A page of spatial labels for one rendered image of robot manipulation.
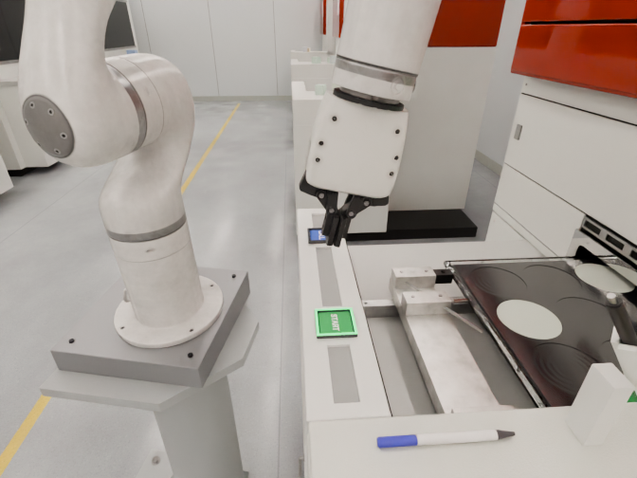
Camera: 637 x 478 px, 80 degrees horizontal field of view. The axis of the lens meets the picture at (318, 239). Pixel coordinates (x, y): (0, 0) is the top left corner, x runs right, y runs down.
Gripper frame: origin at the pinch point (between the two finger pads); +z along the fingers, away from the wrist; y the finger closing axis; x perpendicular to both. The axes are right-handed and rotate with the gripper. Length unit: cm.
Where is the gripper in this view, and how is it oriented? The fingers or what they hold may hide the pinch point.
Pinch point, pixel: (335, 227)
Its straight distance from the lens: 46.7
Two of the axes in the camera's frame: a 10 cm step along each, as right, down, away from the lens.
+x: 0.7, 4.8, -8.7
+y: -9.8, -1.5, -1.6
